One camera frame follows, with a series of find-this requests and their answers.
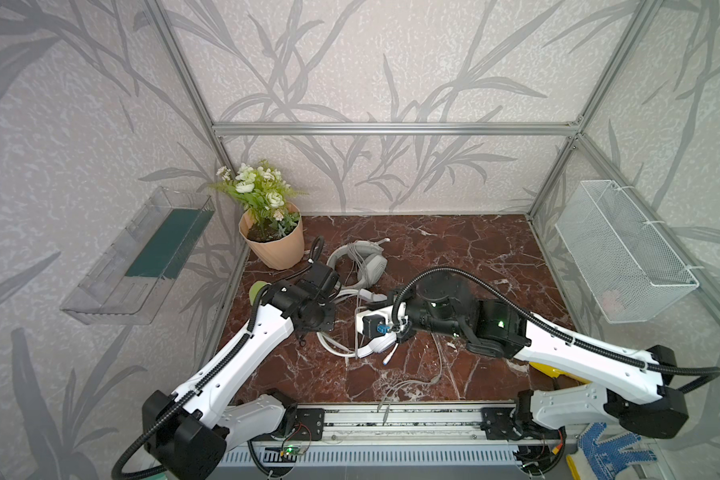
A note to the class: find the white headphones pair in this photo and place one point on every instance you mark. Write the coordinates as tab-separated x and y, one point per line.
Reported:
360	347
369	259

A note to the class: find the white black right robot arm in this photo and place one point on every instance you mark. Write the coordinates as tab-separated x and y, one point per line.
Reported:
643	391

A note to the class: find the peach flower pot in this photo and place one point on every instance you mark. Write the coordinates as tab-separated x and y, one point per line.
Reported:
278	241

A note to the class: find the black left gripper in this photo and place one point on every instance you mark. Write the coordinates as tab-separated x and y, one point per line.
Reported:
322	271

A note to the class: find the white wire mesh basket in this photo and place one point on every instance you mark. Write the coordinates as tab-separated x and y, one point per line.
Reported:
630	268

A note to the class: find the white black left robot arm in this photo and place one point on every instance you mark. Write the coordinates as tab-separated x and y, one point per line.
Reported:
185	432

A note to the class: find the green trowel wooden handle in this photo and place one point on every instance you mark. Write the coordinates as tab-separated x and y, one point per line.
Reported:
255	289

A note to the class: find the artificial green white plant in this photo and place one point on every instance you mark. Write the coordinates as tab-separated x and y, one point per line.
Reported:
264	194

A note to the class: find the aluminium frame crossbar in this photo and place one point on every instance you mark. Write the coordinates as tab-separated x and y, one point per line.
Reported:
230	129

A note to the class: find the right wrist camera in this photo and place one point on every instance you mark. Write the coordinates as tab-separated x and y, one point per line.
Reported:
373	324

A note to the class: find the clear plastic wall shelf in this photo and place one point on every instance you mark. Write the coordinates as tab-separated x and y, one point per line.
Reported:
134	276

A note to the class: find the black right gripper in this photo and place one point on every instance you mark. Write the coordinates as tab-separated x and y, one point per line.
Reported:
401	324

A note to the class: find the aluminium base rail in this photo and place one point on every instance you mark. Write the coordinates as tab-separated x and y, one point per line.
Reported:
422	435

